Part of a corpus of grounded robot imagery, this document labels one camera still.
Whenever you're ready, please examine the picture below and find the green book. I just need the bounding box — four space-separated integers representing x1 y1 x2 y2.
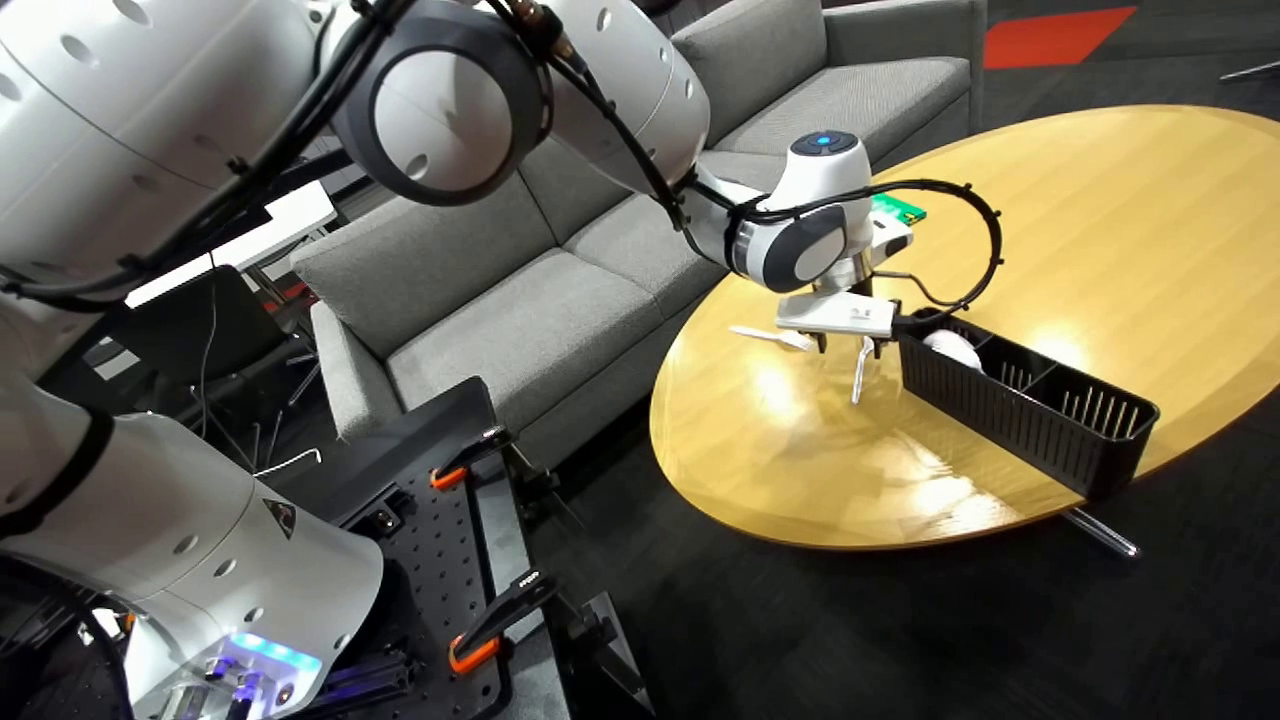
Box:
872 192 929 224

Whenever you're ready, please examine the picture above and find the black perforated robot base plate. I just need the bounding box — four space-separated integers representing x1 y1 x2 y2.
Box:
255 377 654 720

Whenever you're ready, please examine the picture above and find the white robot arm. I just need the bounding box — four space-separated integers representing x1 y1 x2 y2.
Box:
0 0 872 720

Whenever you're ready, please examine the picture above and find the black rectangular basket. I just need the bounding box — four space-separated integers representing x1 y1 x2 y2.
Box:
897 311 1159 500

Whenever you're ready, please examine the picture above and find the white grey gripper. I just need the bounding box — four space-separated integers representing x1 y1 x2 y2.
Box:
774 294 897 360

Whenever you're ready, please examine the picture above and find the oval wooden table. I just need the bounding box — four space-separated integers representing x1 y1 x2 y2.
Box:
646 105 1280 553

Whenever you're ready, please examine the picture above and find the grey sofa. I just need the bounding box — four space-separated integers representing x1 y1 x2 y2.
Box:
291 0 988 466

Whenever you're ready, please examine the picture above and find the white object in basket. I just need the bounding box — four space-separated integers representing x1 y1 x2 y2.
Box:
924 328 984 371

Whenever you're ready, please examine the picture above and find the orange handled clamp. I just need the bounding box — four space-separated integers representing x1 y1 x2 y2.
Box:
389 427 555 491
445 567 598 678

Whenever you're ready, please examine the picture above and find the orange handled clamp lower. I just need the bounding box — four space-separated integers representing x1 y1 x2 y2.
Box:
445 567 598 678

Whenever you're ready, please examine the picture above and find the orange handled clamp upper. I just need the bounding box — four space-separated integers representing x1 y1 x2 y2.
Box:
389 427 555 491

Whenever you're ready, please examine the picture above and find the white plastic spoon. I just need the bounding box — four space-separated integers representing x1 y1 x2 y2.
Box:
730 324 815 351

